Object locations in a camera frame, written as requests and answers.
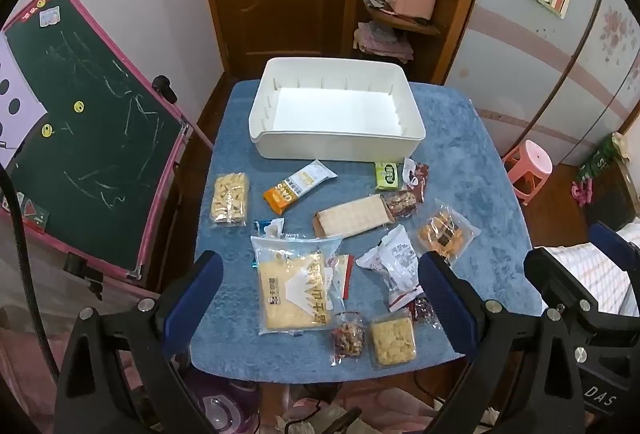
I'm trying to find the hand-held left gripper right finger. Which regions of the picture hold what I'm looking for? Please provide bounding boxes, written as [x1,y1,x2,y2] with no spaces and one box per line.
[417,251,585,434]

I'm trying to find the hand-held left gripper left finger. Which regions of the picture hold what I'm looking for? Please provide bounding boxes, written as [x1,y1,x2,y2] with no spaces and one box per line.
[52,250,224,434]

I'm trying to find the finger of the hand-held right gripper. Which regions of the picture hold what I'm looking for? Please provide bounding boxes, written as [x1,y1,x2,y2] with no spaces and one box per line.
[587,221,640,285]
[522,246,608,330]

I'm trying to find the square yellow cracker packet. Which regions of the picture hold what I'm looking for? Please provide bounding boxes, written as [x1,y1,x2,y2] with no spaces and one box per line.
[369,314,418,370]

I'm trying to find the clear orange cracker packet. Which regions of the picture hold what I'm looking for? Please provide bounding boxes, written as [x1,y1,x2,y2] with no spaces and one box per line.
[416,199,482,262]

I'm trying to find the clear mixed nut packet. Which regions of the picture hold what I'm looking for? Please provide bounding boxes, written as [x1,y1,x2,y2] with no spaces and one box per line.
[330,310,367,367]

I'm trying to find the large yellow white packet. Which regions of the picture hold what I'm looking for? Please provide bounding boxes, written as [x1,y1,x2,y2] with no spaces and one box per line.
[250,234,346,336]

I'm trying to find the clear red striped packet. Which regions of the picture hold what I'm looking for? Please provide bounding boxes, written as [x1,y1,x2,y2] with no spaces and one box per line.
[330,254,355,302]

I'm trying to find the small blue white packet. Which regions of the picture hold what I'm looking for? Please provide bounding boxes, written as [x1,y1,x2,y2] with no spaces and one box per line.
[252,218,286,237]

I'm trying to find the clear dark nut bar packet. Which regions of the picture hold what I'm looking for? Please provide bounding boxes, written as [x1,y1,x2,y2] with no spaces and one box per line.
[381,190,421,220]

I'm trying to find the clear puffed cracker packet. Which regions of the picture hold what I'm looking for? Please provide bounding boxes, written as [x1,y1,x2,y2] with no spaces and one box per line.
[209,171,252,229]

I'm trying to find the brown snack packet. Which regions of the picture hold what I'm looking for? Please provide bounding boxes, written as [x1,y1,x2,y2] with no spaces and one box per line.
[401,157,431,205]

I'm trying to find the long beige cracker packet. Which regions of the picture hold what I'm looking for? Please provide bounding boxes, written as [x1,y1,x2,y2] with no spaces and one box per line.
[312,194,393,239]

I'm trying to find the green snack packet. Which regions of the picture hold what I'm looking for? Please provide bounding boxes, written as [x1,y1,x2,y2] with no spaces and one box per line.
[375,161,405,191]

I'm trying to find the orange white snack packet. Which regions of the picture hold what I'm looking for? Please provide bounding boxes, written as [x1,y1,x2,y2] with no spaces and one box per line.
[262,160,337,216]

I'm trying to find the white plastic bin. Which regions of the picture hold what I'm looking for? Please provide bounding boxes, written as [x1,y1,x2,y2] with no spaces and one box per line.
[248,57,427,161]

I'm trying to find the checked blanket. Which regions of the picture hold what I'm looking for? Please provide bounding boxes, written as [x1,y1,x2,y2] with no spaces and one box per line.
[545,221,640,320]

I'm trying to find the dark wooden cabinet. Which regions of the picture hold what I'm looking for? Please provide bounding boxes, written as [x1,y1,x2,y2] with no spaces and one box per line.
[585,159,640,235]

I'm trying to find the pink toy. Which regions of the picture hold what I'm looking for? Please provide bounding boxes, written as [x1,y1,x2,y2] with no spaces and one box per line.
[571,179,596,207]

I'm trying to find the green bag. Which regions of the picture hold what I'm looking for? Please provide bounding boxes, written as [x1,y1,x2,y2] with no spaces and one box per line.
[577,131,628,182]

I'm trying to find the pink plastic stool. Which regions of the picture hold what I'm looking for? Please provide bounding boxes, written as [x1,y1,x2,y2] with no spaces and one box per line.
[501,140,553,206]

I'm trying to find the purple white appliance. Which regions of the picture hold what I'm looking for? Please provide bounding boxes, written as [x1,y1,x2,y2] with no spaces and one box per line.
[185,371,261,434]

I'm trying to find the blue plush tablecloth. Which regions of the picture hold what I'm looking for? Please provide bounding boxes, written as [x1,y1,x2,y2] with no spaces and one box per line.
[190,79,548,385]

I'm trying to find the red green card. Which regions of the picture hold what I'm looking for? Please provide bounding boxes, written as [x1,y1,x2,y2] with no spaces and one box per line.
[20,199,51,230]

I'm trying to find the grey sliding wardrobe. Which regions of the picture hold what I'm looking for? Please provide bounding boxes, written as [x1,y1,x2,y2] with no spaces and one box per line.
[445,0,640,165]

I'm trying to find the black easel knob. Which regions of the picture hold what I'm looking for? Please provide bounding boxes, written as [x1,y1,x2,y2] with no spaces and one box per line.
[152,75,178,104]

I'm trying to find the folded pink clothes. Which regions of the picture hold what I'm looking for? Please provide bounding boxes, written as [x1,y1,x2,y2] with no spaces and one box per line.
[352,21,416,62]

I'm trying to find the white board with black dots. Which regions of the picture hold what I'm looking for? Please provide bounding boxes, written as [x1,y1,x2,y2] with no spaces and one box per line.
[0,49,48,170]

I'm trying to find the brown wooden door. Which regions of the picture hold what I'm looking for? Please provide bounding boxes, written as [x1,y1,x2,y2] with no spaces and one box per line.
[196,0,361,87]

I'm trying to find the black cable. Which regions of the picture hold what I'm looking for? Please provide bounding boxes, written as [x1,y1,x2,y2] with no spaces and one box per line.
[0,161,63,375]

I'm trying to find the green chalkboard with pink frame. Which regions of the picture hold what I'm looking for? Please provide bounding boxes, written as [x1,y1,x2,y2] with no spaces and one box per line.
[0,0,193,282]

